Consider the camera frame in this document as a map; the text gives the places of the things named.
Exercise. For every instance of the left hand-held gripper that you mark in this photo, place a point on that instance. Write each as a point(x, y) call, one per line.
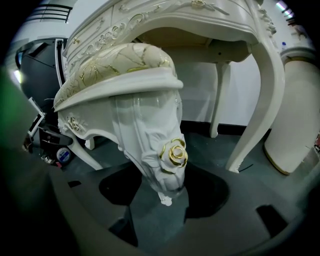
point(53, 140)

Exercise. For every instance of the white column with gold base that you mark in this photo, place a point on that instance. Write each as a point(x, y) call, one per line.
point(295, 105)

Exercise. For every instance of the white ornate table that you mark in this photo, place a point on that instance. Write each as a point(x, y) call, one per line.
point(175, 21)

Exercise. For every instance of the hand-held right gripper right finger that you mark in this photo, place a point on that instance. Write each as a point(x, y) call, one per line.
point(245, 200)

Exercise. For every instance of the white ornate cushioned stool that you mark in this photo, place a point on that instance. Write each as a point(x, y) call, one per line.
point(140, 117)

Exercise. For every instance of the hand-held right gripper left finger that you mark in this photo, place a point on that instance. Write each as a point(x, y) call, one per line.
point(85, 207)

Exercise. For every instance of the black railing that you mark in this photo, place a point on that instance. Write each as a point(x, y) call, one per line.
point(51, 13)

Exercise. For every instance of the clear plastic bottle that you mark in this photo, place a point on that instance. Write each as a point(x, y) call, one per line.
point(284, 45)

